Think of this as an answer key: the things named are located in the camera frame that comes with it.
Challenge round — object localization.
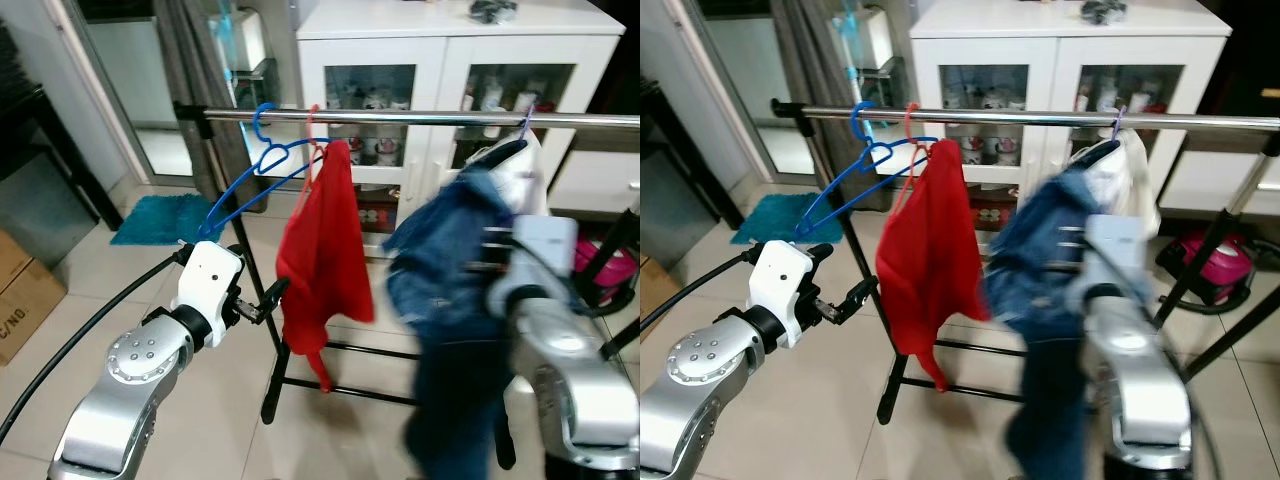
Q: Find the blue denim jacket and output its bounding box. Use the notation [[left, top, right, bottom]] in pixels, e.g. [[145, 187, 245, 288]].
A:
[[385, 165, 521, 480], [985, 165, 1111, 480]]

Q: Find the purple plastic clothes hanger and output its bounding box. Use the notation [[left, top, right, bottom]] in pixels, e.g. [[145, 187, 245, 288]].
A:
[[1068, 104, 1129, 171], [465, 105, 539, 173]]

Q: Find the blue plastic clothes hanger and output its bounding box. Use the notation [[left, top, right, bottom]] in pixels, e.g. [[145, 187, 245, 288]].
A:
[[795, 100, 939, 241], [197, 102, 331, 243]]

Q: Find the salmon clothes hanger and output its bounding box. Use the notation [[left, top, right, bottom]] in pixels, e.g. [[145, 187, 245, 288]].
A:
[[300, 103, 331, 216], [900, 100, 929, 211]]

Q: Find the red printed t-shirt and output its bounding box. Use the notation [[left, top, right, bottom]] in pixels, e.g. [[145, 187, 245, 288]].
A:
[[875, 140, 991, 393], [275, 140, 376, 393]]

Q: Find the white hanging garment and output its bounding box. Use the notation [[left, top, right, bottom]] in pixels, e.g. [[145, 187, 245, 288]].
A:
[[495, 135, 549, 216], [1085, 130, 1161, 236]]

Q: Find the teal floor mat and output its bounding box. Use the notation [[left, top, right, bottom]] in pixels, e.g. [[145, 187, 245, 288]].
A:
[[730, 193, 836, 246], [110, 193, 226, 246]]

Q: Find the white drawer unit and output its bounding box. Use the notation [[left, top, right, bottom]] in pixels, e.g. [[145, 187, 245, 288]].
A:
[[1160, 150, 1280, 216], [548, 150, 641, 216]]

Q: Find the black clothes rack metal rod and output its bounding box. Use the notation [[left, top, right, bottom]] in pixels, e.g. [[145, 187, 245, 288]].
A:
[[770, 97, 1280, 426], [173, 100, 641, 471]]

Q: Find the brown cardboard box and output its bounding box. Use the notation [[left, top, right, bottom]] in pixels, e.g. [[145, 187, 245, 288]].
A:
[[0, 228, 68, 366], [640, 255, 681, 341]]

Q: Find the white glass-door cabinet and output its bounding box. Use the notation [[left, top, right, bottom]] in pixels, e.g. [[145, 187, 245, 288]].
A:
[[297, 0, 641, 251], [910, 0, 1233, 216]]

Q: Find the light blue hanging tool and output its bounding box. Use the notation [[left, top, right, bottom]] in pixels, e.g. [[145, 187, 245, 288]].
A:
[[843, 0, 864, 111]]

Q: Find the glass sliding door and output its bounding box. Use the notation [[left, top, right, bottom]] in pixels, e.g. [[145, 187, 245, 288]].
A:
[[60, 0, 196, 186], [690, 0, 791, 181]]

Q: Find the grey curtain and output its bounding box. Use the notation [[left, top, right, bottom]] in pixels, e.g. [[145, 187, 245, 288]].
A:
[[770, 0, 851, 201], [150, 0, 241, 201]]

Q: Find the small black object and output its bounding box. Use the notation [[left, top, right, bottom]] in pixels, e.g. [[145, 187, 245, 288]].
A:
[[470, 0, 518, 26], [1080, 0, 1128, 26]]

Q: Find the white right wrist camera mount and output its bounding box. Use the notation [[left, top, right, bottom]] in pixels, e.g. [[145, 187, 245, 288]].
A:
[[508, 213, 581, 301], [1083, 213, 1151, 301]]

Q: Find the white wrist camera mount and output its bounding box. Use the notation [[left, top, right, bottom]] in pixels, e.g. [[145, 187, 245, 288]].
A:
[[508, 213, 581, 301], [177, 240, 246, 323], [1083, 213, 1151, 301], [747, 240, 819, 349]]

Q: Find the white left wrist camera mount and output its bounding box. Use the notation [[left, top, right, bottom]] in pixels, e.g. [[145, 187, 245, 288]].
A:
[[747, 240, 819, 349], [177, 240, 246, 323]]

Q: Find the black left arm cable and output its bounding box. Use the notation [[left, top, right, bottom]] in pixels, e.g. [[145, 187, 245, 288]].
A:
[[640, 250, 756, 336], [0, 250, 191, 446]]

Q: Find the white wall box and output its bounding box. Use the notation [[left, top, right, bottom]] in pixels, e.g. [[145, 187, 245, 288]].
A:
[[860, 5, 896, 71]]

